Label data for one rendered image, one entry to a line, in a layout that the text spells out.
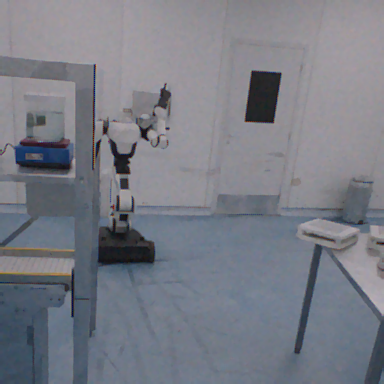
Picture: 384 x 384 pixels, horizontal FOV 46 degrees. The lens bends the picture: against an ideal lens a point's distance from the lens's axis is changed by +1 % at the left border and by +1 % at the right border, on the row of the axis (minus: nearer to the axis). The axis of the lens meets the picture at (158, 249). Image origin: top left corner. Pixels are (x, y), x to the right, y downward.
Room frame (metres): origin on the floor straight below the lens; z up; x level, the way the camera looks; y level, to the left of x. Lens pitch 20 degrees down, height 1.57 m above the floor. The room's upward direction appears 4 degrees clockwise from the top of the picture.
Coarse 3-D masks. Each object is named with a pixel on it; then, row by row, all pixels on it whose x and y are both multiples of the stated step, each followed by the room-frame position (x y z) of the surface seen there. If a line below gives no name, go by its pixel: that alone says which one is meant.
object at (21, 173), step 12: (0, 156) 1.85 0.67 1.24; (12, 156) 1.88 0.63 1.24; (0, 168) 1.61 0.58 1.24; (12, 168) 1.63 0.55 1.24; (24, 168) 1.64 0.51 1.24; (36, 168) 1.66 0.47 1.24; (48, 168) 1.68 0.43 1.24; (60, 168) 1.70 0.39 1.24; (72, 168) 1.72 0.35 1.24; (0, 180) 1.54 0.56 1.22; (12, 180) 1.54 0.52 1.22; (24, 180) 1.55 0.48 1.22; (36, 180) 1.55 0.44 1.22; (48, 180) 1.55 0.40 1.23; (60, 180) 1.56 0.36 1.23; (72, 180) 1.56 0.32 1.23
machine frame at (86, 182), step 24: (0, 72) 1.54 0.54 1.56; (24, 72) 1.55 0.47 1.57; (48, 72) 1.56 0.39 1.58; (72, 72) 1.56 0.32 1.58; (96, 168) 2.53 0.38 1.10; (96, 192) 2.53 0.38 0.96; (96, 216) 2.53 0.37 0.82; (96, 240) 2.53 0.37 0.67; (96, 264) 2.53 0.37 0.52; (96, 288) 2.54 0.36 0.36
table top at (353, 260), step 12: (360, 240) 2.42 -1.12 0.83; (336, 252) 2.18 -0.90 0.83; (348, 252) 2.20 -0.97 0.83; (360, 252) 2.21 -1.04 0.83; (372, 252) 2.23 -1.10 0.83; (336, 264) 2.09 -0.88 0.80; (348, 264) 2.02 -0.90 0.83; (360, 264) 2.03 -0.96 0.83; (372, 264) 2.05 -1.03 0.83; (348, 276) 1.91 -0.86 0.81; (360, 276) 1.88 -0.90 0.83; (372, 276) 1.89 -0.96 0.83; (360, 288) 1.75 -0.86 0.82; (372, 288) 1.75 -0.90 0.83; (372, 300) 1.63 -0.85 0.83
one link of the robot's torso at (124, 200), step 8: (112, 168) 4.16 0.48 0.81; (120, 176) 4.05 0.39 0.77; (128, 176) 4.05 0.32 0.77; (120, 184) 4.02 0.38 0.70; (128, 184) 4.01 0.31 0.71; (120, 192) 3.91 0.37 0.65; (128, 192) 3.92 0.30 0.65; (120, 200) 3.84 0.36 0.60; (128, 200) 3.86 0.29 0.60; (120, 208) 3.84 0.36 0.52; (128, 208) 3.86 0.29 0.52
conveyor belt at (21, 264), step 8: (0, 256) 1.85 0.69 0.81; (8, 256) 1.86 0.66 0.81; (0, 264) 1.76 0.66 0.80; (8, 264) 1.77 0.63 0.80; (16, 264) 1.78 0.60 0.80; (24, 264) 1.78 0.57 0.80; (32, 264) 1.79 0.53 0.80; (40, 264) 1.80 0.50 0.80; (48, 264) 1.80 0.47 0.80; (56, 264) 1.81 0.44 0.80; (64, 264) 1.81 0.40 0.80; (72, 264) 1.83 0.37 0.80; (40, 272) 1.71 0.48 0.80; (48, 272) 1.72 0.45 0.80; (56, 272) 1.72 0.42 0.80; (64, 272) 1.73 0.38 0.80
